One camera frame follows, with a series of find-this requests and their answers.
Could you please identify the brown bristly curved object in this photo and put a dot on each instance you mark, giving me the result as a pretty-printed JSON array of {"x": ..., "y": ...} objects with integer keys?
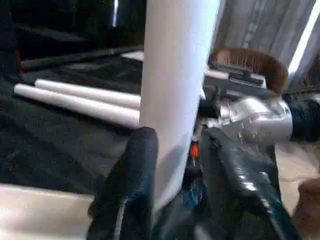
[{"x": 272, "y": 67}]

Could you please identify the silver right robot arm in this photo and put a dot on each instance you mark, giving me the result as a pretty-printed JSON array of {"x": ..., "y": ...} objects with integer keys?
[{"x": 257, "y": 112}]

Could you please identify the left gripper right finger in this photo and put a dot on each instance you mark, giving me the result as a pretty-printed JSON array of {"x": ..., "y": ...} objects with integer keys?
[{"x": 237, "y": 195}]

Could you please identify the white plastic table top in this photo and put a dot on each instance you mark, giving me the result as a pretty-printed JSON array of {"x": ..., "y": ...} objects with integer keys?
[{"x": 45, "y": 212}]

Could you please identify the black table mat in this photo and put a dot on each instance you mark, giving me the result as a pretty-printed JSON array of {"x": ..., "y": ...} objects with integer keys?
[{"x": 50, "y": 150}]

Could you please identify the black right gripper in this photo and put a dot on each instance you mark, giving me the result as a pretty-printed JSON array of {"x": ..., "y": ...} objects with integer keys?
[{"x": 195, "y": 150}]

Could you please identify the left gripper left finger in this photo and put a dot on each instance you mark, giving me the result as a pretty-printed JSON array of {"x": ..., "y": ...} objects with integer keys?
[{"x": 127, "y": 195}]

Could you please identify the white flat board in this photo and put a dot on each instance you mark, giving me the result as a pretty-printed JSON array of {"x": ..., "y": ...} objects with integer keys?
[{"x": 133, "y": 56}]

